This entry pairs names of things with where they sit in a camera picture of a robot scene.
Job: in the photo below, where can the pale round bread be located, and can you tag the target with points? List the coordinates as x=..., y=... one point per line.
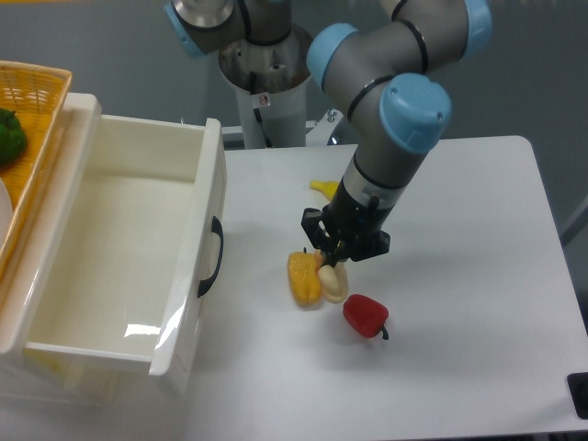
x=333, y=279

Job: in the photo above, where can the yellow woven basket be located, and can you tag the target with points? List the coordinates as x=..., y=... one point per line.
x=37, y=94

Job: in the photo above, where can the yellow bell pepper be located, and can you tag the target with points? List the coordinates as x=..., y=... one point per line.
x=304, y=285

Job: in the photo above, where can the white open drawer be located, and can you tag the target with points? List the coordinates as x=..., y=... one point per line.
x=122, y=290

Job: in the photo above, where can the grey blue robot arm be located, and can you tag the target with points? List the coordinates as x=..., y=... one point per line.
x=377, y=80

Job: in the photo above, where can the green bell pepper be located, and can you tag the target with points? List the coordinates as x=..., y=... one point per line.
x=13, y=139

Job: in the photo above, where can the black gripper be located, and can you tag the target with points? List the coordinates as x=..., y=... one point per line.
x=346, y=229

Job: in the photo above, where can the black drawer handle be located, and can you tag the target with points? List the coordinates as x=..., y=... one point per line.
x=216, y=252

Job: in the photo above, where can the red bell pepper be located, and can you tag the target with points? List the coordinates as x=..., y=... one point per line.
x=366, y=316

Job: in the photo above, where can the black corner object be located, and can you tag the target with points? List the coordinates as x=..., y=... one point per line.
x=578, y=386

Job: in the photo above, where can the yellow banana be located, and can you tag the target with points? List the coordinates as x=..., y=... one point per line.
x=327, y=188

